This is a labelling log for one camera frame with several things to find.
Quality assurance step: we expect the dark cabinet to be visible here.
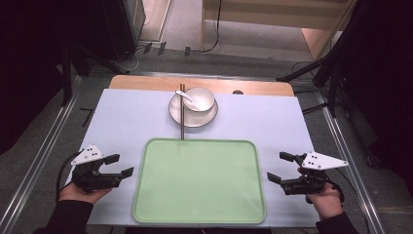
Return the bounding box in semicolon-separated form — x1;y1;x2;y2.
98;0;146;63

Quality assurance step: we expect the white round plate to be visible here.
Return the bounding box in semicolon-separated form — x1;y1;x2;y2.
168;92;219;129

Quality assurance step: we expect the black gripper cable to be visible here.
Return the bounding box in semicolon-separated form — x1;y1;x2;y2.
323;168;371;234
55;151;82;203

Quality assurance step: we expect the light wooden furniture frame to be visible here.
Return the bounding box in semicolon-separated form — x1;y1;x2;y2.
200;0;358;61

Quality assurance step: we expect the black metal stand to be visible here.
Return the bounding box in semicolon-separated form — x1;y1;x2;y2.
59;43;131;107

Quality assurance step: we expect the black hanging floor cable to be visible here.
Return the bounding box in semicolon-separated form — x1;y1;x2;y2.
185;0;224;55

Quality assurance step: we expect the dark curtain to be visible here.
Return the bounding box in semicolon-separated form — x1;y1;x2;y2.
0;0;108;156
337;0;413;196

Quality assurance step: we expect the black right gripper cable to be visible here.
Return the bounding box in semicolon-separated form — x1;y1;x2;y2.
323;168;371;234

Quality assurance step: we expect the white ceramic spoon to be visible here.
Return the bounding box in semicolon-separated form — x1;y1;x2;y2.
174;89;203;111

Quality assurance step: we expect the white floor cable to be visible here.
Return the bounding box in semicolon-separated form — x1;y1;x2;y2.
115;45;151;75

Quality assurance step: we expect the person's left hand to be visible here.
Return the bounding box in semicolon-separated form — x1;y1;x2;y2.
57;183;113;206

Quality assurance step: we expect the person's right hand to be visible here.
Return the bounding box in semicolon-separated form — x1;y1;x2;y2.
297;167;345;221

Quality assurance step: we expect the light green plastic tray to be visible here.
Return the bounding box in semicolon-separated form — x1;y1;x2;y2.
131;137;268;225

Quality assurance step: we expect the metal floor rail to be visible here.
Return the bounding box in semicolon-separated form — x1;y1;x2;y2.
315;90;387;234
0;75;83;234

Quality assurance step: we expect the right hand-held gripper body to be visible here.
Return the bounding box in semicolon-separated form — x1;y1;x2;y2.
280;150;350;197

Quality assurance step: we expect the pale blue table mat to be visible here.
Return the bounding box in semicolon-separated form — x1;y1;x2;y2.
65;88;321;229

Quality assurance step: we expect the white ceramic bowl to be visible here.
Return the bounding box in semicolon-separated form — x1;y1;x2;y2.
182;86;216;114

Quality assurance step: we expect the dark wooden chopstick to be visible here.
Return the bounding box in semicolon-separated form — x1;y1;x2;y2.
181;83;187;141
179;83;184;141

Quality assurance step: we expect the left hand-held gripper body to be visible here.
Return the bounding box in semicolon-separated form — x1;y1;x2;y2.
70;144;123;193

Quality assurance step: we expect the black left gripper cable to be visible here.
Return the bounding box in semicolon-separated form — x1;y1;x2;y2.
55;151;82;203

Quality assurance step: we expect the black tape floor mark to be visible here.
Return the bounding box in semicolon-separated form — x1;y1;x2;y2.
79;107;95;128

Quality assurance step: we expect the black tripod stand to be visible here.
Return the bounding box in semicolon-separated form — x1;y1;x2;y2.
276;0;361;119

